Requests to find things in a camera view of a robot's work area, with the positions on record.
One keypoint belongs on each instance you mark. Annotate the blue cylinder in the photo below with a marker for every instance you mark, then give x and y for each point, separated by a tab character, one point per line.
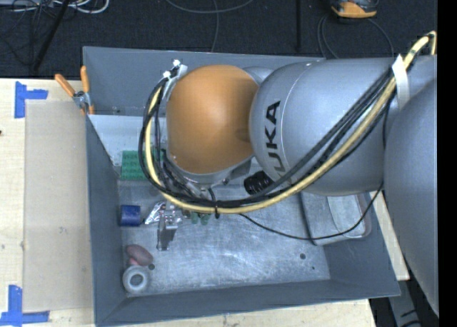
130	215

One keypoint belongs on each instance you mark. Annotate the green studded flat block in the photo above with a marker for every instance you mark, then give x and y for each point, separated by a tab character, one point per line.
131	165

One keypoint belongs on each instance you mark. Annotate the grey metal tray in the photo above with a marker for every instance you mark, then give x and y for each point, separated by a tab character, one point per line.
339	218

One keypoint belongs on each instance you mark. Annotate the red-brown oval toy food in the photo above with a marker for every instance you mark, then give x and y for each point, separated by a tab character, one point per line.
140	254

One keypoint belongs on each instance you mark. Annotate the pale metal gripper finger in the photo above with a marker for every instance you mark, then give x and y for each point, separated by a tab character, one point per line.
154	214
166	236

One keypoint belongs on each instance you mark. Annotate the grey metal bin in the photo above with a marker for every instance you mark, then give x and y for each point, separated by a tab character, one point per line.
228	257

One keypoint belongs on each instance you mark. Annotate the brown cardboard board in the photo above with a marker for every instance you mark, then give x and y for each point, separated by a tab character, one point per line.
57	193

